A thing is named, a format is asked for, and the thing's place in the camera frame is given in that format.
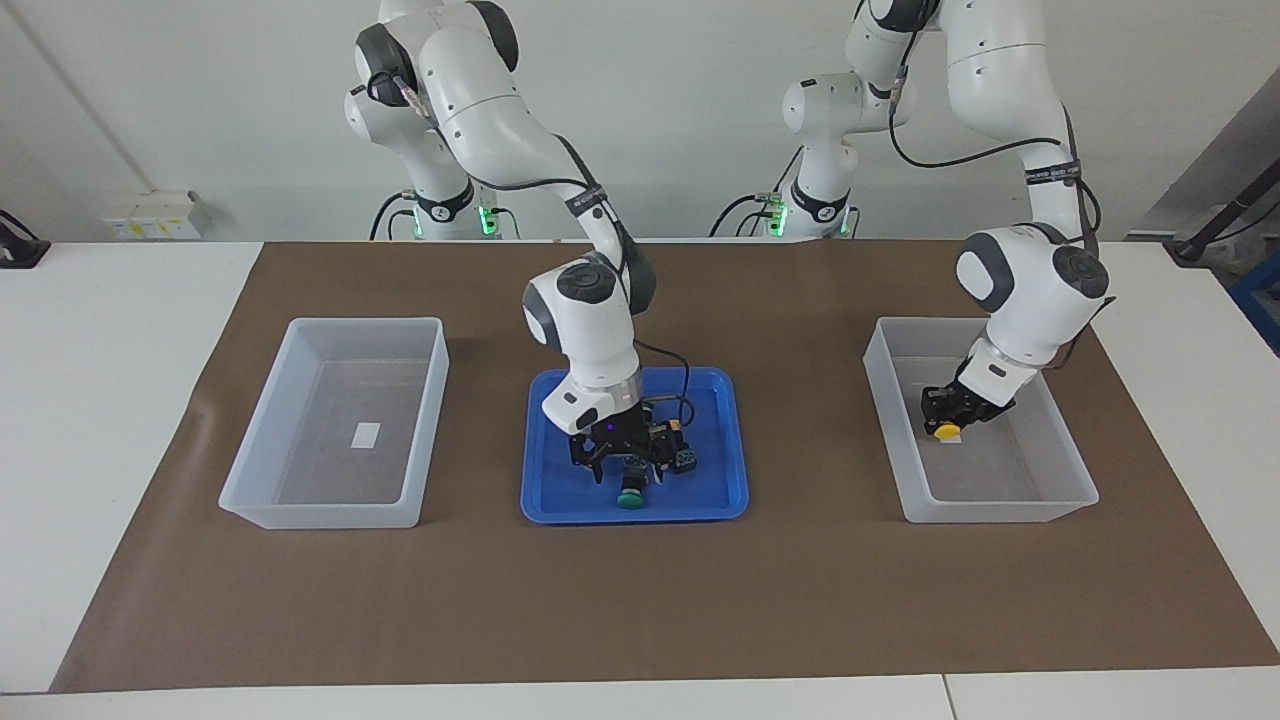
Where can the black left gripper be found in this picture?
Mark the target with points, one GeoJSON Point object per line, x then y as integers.
{"type": "Point", "coordinates": [970, 400]}

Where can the white paper sticker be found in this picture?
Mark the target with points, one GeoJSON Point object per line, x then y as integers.
{"type": "Point", "coordinates": [367, 435]}

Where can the translucent white plastic box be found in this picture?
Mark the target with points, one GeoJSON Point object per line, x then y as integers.
{"type": "Point", "coordinates": [1000, 510]}
{"type": "Point", "coordinates": [330, 515]}

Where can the yellow push button switch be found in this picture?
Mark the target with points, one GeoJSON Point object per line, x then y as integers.
{"type": "Point", "coordinates": [686, 460]}
{"type": "Point", "coordinates": [946, 431]}

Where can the green push button switch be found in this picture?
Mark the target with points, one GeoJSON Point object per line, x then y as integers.
{"type": "Point", "coordinates": [631, 497]}

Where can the black clamp mount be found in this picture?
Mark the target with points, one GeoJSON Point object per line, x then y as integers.
{"type": "Point", "coordinates": [20, 250]}

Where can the blue plastic crate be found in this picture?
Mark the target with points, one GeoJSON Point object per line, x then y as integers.
{"type": "Point", "coordinates": [1262, 300]}

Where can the blue plastic tray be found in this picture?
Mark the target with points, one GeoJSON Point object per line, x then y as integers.
{"type": "Point", "coordinates": [560, 480]}

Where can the brown table mat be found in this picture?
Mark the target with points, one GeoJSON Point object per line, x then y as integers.
{"type": "Point", "coordinates": [640, 600]}

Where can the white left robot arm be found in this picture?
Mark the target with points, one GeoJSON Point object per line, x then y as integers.
{"type": "Point", "coordinates": [1030, 290]}

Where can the white wall outlet box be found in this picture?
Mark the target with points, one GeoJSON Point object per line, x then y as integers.
{"type": "Point", "coordinates": [150, 215]}

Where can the black pole stand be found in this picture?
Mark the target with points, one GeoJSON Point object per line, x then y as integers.
{"type": "Point", "coordinates": [1200, 240]}

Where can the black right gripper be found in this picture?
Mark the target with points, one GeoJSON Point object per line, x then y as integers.
{"type": "Point", "coordinates": [615, 430]}

